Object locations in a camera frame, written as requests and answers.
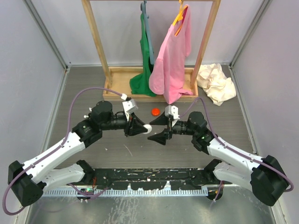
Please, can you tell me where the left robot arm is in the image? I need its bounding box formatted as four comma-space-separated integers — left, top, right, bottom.
8, 99, 152, 207

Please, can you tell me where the slotted cable duct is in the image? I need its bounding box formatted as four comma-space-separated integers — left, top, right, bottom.
43, 185, 208, 197

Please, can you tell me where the cream crumpled cloth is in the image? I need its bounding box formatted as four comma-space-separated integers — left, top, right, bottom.
196, 63, 236, 106

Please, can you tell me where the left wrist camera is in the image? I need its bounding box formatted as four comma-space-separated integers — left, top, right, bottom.
121, 93, 138, 121

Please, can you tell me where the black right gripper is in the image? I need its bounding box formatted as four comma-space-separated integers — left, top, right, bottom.
148, 111, 197, 145

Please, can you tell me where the pink t-shirt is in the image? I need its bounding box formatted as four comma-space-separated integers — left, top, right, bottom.
149, 5, 193, 104

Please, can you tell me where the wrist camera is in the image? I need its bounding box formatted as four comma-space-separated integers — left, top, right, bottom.
164, 105, 180, 127
121, 93, 138, 121

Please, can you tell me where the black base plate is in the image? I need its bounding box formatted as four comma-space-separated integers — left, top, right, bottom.
72, 168, 220, 190

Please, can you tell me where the green shirt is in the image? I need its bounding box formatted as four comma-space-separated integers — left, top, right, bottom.
129, 14, 156, 97

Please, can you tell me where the grey clothes hanger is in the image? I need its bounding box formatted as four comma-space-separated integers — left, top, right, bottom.
140, 0, 155, 65

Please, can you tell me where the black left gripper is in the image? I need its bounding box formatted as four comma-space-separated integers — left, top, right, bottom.
100, 112, 148, 137

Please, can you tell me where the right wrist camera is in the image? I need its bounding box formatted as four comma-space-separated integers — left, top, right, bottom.
164, 105, 180, 127

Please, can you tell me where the wooden clothes rack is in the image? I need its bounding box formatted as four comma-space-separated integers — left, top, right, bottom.
82, 0, 221, 104

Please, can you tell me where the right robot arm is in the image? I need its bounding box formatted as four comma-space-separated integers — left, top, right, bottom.
148, 112, 289, 206

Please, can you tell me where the yellow clothes hanger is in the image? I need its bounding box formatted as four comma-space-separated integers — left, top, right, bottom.
172, 0, 188, 36

